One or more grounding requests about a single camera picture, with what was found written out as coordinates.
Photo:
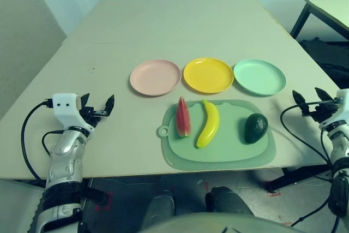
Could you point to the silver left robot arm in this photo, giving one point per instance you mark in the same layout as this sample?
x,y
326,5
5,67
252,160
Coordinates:
x,y
64,162

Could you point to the mint green plate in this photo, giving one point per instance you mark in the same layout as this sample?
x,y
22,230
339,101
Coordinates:
x,y
259,77

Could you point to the green cutting mat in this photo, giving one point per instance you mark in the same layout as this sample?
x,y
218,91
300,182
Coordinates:
x,y
226,154

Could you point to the yellow toy banana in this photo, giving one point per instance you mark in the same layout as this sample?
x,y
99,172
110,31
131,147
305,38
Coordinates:
x,y
211,124

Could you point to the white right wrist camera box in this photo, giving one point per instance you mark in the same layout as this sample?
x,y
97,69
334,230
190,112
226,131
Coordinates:
x,y
343,99

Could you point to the beige side table black frame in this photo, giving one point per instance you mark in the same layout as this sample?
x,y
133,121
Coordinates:
x,y
330,9

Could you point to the dark green avocado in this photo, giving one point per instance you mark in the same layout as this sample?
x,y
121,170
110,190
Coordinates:
x,y
255,129

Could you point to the red watermelon slice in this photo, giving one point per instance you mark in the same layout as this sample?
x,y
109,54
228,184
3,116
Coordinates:
x,y
184,119

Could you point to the black table foot bar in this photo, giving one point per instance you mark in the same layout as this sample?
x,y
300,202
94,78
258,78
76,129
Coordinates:
x,y
94,194
294,179

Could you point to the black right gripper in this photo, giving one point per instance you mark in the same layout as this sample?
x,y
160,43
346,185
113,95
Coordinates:
x,y
321,111

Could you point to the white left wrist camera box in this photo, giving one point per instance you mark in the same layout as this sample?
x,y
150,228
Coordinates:
x,y
65,107

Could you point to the grey robot right leg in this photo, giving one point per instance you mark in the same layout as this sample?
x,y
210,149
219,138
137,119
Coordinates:
x,y
226,200

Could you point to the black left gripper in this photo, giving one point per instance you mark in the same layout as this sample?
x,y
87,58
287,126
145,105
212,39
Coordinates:
x,y
92,113

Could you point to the pink plate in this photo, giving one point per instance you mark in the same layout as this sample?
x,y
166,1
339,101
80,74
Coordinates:
x,y
155,77

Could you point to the grey robot torso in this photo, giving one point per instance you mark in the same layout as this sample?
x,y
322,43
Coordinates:
x,y
212,224

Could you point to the yellow plate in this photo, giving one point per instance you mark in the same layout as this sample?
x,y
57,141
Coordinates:
x,y
208,76

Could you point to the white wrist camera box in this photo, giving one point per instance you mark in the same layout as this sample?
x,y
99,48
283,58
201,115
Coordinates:
x,y
65,107
343,99

